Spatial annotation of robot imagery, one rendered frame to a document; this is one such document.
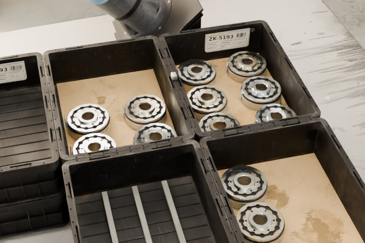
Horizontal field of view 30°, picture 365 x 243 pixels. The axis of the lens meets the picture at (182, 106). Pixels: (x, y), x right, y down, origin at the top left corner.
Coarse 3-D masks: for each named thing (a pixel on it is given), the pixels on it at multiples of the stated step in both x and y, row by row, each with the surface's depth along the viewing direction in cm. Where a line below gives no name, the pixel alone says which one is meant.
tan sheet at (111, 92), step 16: (80, 80) 180; (96, 80) 180; (112, 80) 180; (128, 80) 180; (144, 80) 180; (64, 96) 175; (80, 96) 175; (96, 96) 175; (112, 96) 175; (128, 96) 175; (160, 96) 175; (64, 112) 170; (112, 112) 171; (112, 128) 166; (128, 128) 166; (128, 144) 162
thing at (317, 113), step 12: (228, 24) 182; (240, 24) 183; (252, 24) 183; (264, 24) 182; (168, 36) 178; (276, 48) 175; (168, 60) 170; (288, 60) 171; (300, 84) 164; (192, 108) 157; (312, 108) 158; (192, 120) 154; (276, 120) 154; (288, 120) 154; (204, 132) 151; (216, 132) 151; (228, 132) 151
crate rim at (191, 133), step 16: (64, 48) 174; (80, 48) 174; (160, 48) 174; (48, 64) 169; (48, 80) 164; (176, 96) 160; (192, 128) 152; (64, 144) 148; (144, 144) 148; (160, 144) 148; (64, 160) 145
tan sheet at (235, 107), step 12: (216, 60) 187; (216, 72) 183; (216, 84) 179; (228, 84) 179; (240, 84) 179; (228, 96) 176; (228, 108) 172; (240, 108) 172; (240, 120) 169; (252, 120) 169
